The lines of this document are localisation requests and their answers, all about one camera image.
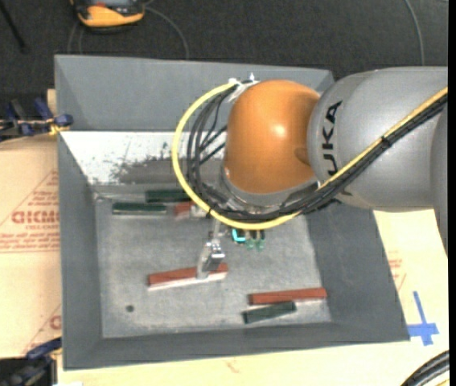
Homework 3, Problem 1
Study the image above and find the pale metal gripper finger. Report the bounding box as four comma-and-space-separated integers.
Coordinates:
208, 242, 228, 273
195, 242, 212, 280

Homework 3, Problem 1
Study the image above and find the dark green flat block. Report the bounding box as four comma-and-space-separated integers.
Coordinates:
241, 301, 298, 325
144, 189, 191, 204
111, 201, 169, 216

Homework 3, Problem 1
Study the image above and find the red-brown flat block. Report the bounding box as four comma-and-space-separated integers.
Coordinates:
146, 262, 229, 292
247, 287, 328, 306
172, 200, 197, 218

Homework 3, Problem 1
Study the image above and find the grey metal bin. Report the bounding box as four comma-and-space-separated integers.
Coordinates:
53, 54, 411, 370

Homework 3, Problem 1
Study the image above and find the brown cardboard board red print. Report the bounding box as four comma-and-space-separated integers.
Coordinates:
0, 140, 64, 362

